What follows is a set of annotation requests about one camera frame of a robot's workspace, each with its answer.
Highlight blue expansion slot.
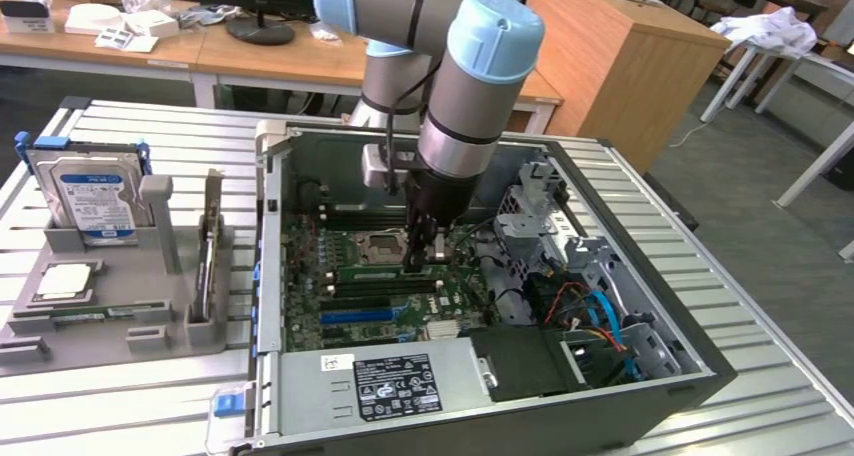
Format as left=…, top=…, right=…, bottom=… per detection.
left=319, top=307, right=397, bottom=326

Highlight white crumpled cloth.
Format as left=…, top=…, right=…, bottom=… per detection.
left=709, top=6, right=821, bottom=58

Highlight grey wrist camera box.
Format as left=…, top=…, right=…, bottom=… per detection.
left=359, top=144, right=410, bottom=191

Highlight small white cardboard box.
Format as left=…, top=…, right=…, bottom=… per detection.
left=122, top=12, right=182, bottom=39

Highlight wooden cabinet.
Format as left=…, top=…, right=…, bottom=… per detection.
left=508, top=0, right=734, bottom=176

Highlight green motherboard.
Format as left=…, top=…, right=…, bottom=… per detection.
left=282, top=214, right=504, bottom=353

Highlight white table frame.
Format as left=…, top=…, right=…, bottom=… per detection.
left=698, top=40, right=854, bottom=209

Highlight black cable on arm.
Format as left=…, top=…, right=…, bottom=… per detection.
left=382, top=58, right=445, bottom=195

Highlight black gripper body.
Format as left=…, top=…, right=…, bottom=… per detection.
left=399, top=168, right=477, bottom=228

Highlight white label printer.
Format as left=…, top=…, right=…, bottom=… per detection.
left=0, top=0, right=57, bottom=35

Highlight white sheet with stickers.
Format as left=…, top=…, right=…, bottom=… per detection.
left=94, top=27, right=161, bottom=53

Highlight metal disk bay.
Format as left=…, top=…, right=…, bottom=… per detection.
left=492, top=159, right=577, bottom=242

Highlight blue flat wire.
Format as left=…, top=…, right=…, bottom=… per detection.
left=585, top=279, right=644, bottom=383

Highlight hard disk in blue caddy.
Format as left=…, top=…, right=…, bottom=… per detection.
left=14, top=131, right=154, bottom=250

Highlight grey power supply unit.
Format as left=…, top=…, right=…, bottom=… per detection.
left=275, top=337, right=501, bottom=437

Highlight open black PC case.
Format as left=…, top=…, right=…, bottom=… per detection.
left=205, top=118, right=740, bottom=456

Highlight white round-cornered box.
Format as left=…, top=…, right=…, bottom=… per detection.
left=63, top=3, right=127, bottom=37

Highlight silver CPU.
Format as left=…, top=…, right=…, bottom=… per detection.
left=34, top=262, right=97, bottom=298

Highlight grey parts rack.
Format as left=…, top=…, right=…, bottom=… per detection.
left=0, top=174, right=237, bottom=366

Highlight wooden desk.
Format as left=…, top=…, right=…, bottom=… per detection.
left=0, top=0, right=566, bottom=133

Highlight CPU socket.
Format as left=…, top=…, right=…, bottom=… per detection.
left=351, top=231, right=410, bottom=268

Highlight green RAM stick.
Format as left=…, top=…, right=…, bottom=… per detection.
left=47, top=301, right=170, bottom=323
left=331, top=267, right=430, bottom=281

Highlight black monitor with stand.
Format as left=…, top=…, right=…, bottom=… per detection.
left=154, top=0, right=323, bottom=46

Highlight red wire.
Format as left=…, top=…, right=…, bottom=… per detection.
left=541, top=281, right=630, bottom=353

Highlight silver socket cover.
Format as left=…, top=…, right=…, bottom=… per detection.
left=429, top=230, right=465, bottom=266

